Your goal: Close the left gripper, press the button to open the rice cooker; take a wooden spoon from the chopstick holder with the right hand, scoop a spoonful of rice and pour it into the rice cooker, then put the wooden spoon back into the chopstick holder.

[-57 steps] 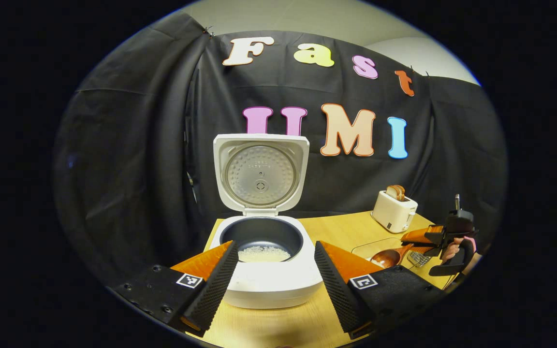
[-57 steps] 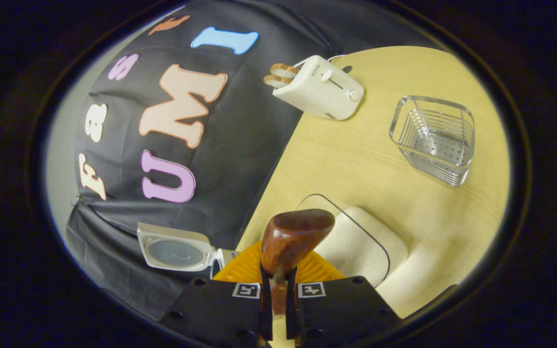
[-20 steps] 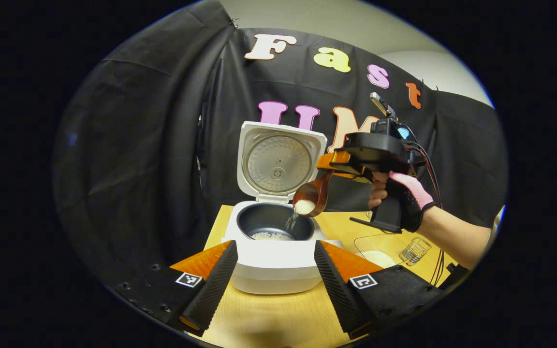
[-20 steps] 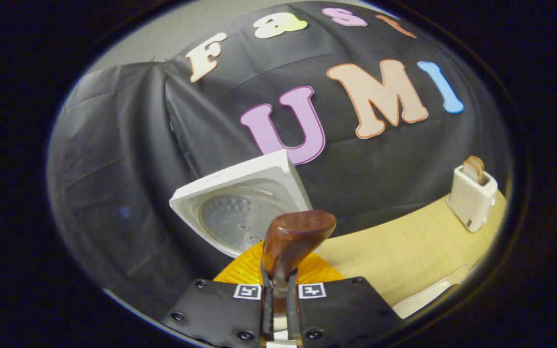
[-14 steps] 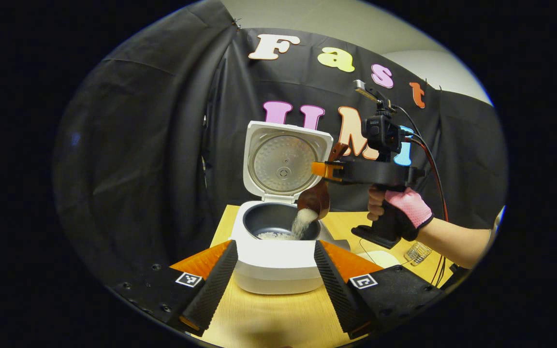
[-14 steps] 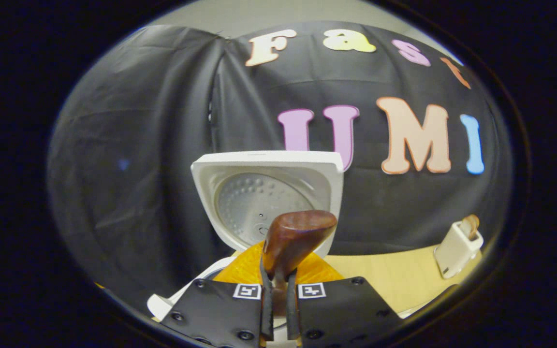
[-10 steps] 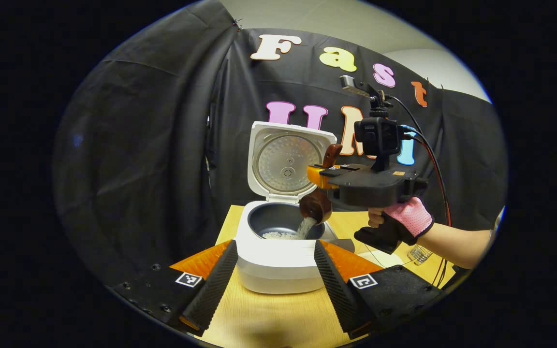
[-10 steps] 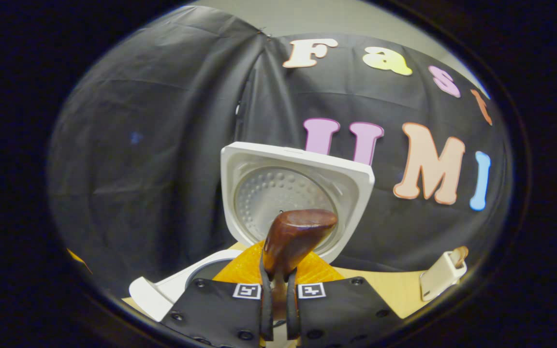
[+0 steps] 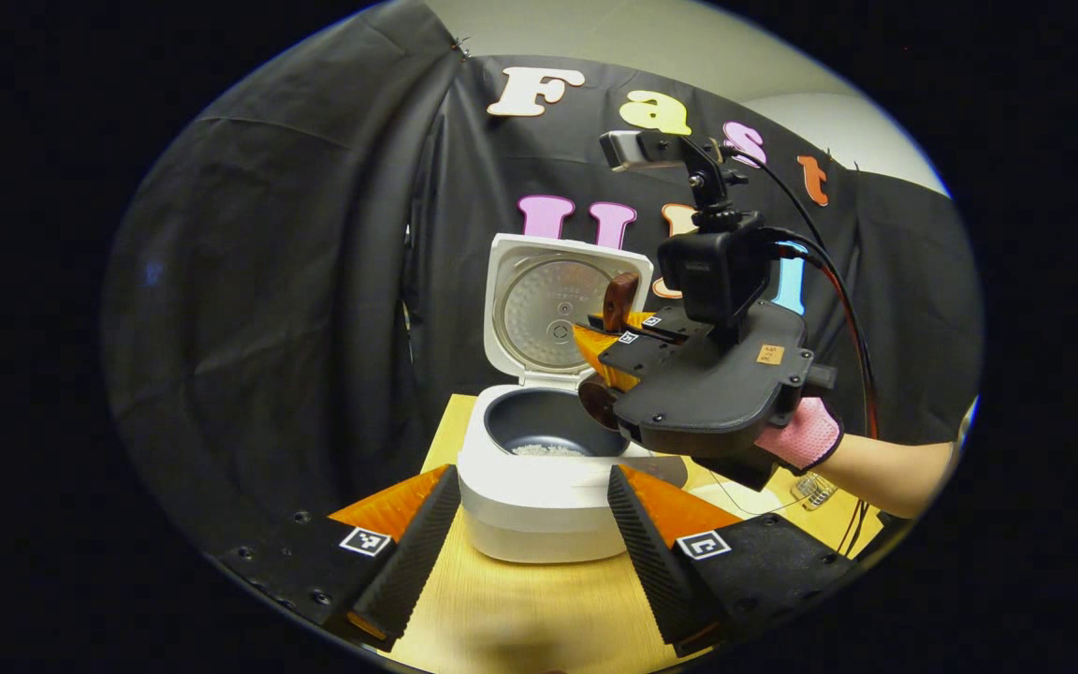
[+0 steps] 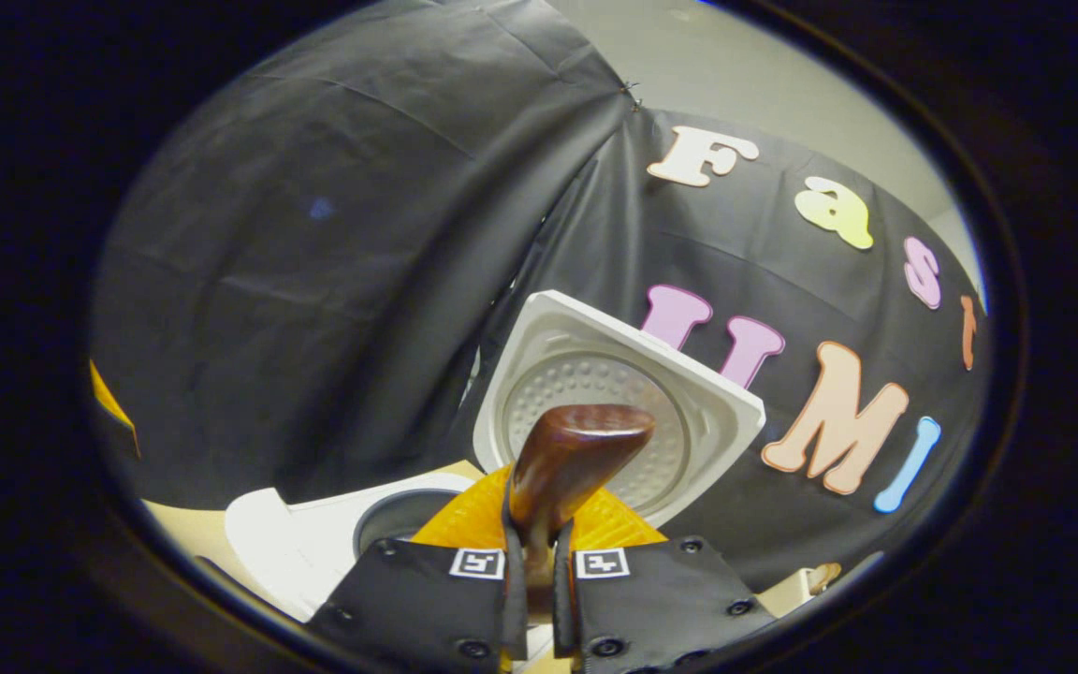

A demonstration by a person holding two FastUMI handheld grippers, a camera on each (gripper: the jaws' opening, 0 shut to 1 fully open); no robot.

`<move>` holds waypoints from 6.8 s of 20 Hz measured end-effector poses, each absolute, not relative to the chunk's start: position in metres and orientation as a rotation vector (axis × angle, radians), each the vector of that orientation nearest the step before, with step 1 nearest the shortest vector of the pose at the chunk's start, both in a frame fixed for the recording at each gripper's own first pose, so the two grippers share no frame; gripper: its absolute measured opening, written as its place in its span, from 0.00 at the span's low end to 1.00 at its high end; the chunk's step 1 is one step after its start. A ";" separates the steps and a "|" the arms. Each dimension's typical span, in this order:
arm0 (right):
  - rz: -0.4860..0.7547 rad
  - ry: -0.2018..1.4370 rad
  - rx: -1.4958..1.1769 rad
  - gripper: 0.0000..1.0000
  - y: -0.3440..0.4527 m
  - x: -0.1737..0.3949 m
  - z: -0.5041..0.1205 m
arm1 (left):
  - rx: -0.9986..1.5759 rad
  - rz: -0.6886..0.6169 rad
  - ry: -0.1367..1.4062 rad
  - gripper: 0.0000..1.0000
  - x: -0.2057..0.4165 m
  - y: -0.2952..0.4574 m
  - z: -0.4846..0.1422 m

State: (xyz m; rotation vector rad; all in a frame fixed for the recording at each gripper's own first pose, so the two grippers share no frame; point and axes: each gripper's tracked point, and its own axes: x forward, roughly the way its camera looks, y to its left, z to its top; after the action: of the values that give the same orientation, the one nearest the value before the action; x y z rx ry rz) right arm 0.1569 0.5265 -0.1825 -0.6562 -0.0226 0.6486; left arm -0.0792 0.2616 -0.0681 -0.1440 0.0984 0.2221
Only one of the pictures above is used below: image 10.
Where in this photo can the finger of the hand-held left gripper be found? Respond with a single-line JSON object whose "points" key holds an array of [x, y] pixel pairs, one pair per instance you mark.
{"points": [[109, 404]]}

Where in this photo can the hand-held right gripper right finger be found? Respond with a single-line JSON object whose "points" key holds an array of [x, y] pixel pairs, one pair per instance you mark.
{"points": [[661, 608]]}

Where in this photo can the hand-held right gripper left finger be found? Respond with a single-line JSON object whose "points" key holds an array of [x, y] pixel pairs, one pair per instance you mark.
{"points": [[408, 604]]}

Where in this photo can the brown wooden spoon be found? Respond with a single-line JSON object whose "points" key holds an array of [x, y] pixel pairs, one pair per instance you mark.
{"points": [[567, 459]]}

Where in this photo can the white rice cooker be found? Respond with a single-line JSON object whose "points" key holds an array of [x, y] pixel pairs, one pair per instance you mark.
{"points": [[595, 365]]}

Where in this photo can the white toaster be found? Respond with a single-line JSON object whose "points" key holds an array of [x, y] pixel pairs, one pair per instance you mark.
{"points": [[782, 592]]}

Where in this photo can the brown bread slice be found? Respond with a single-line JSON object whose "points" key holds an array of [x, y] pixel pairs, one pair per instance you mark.
{"points": [[825, 574]]}

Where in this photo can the black backdrop cloth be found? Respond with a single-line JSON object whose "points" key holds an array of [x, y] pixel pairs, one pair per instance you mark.
{"points": [[314, 281]]}

